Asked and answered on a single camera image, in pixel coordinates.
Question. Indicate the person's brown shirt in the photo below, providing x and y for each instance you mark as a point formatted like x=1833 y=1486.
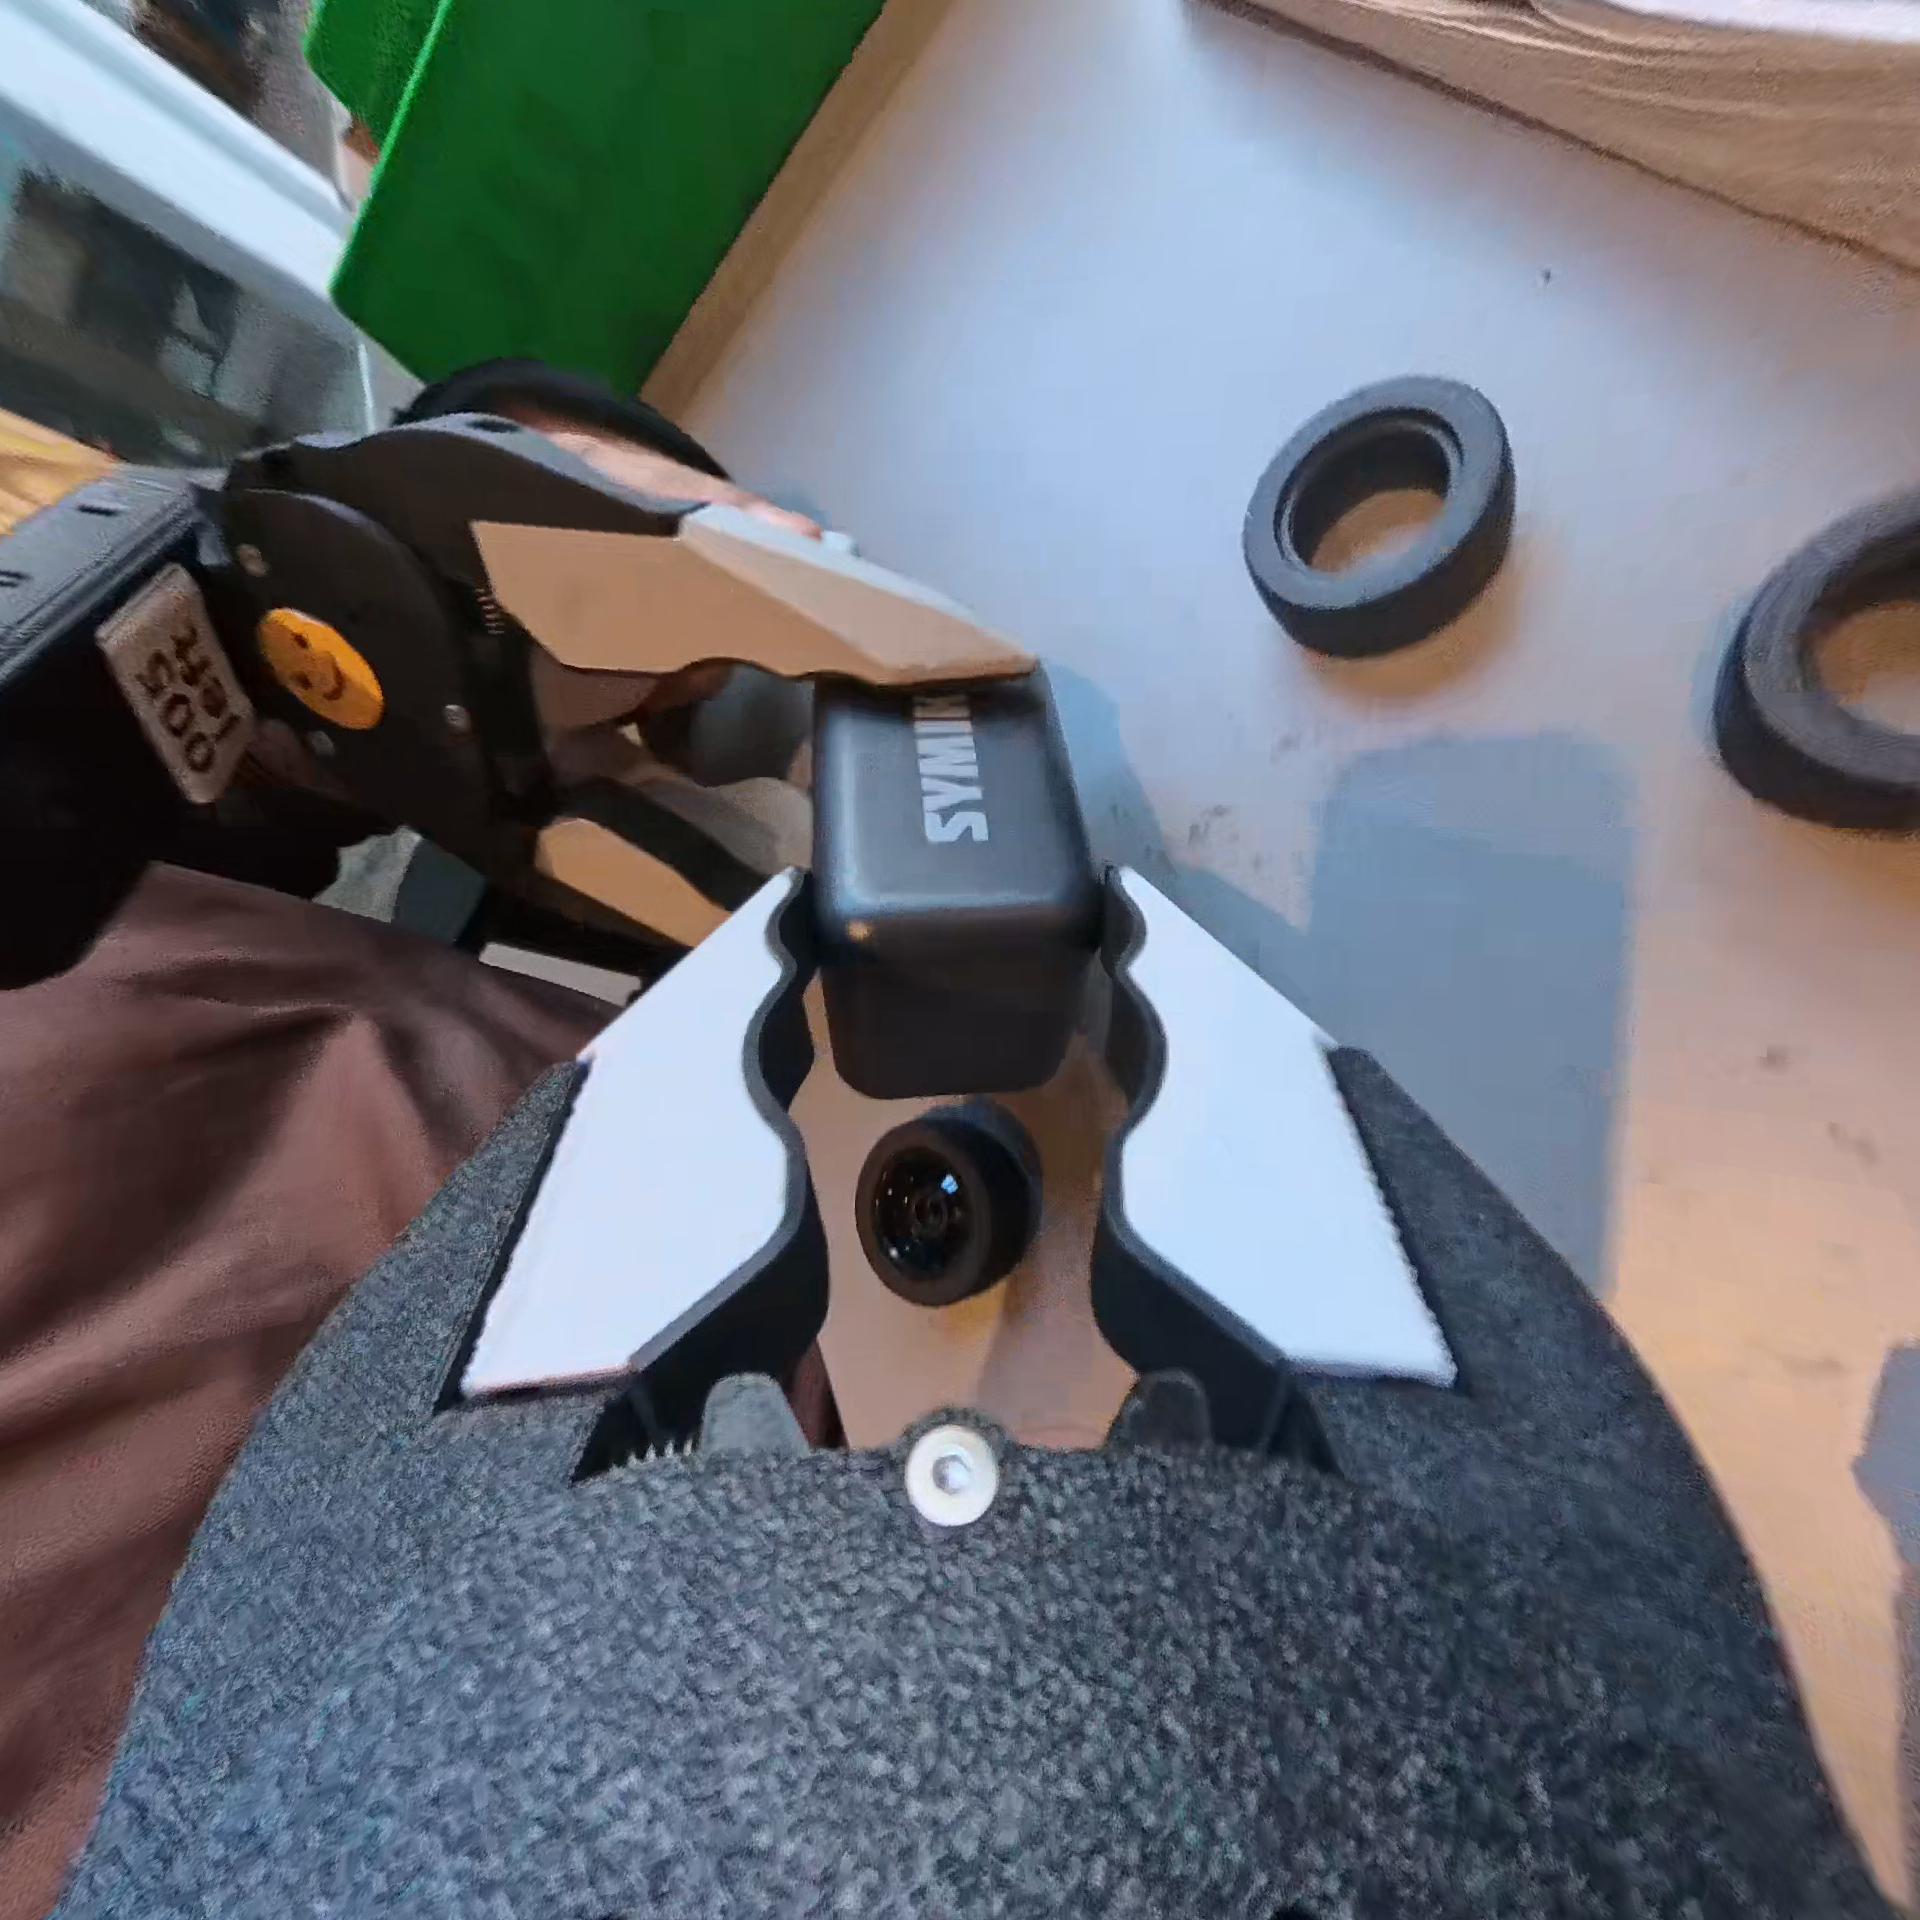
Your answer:
x=224 y=1200

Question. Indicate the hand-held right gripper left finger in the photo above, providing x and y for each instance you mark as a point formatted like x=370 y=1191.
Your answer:
x=645 y=1184

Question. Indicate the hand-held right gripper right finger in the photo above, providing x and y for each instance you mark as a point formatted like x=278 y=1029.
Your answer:
x=1275 y=1184

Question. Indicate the person's left hand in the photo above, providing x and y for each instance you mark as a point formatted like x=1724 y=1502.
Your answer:
x=690 y=734

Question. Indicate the green storage bin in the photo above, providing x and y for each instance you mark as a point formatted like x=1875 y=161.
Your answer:
x=569 y=182

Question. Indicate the black toy wheel with rim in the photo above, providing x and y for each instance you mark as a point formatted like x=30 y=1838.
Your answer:
x=945 y=1200

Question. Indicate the black rubber toy tyre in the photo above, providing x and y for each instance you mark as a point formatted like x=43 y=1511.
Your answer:
x=1349 y=616
x=1755 y=734

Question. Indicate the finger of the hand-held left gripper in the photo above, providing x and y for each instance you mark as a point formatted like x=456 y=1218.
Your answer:
x=721 y=593
x=628 y=879

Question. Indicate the black rounded box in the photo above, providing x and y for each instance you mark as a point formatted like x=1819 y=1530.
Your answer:
x=961 y=930

